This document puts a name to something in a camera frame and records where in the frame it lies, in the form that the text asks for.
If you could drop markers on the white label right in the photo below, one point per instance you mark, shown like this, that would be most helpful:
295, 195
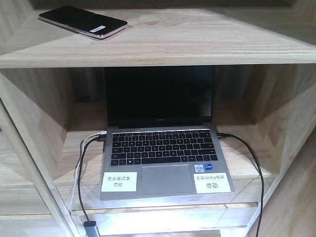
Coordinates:
210, 183

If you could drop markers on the wooden shelf unit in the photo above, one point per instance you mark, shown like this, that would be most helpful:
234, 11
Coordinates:
265, 55

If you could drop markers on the white label left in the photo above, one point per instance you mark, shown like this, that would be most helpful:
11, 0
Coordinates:
119, 182

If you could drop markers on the silver laptop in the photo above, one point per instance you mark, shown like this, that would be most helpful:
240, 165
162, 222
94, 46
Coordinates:
160, 126

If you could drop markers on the white label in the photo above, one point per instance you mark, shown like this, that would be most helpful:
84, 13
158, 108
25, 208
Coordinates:
119, 182
210, 183

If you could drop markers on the grey usb hub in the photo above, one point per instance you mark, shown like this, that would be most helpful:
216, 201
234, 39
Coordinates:
91, 229

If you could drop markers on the black foldable phone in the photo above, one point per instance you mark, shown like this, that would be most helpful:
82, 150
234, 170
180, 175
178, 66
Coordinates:
84, 22

